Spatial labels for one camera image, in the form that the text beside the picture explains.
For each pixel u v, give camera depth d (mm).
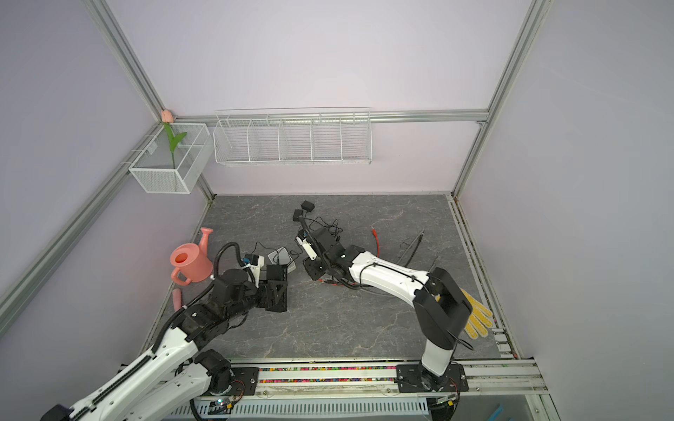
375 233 1080
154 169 809
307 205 1154
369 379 754
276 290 716
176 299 883
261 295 680
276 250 993
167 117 893
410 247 1024
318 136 1008
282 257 992
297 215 1122
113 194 716
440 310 451
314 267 744
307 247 680
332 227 1084
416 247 1026
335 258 642
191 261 868
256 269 698
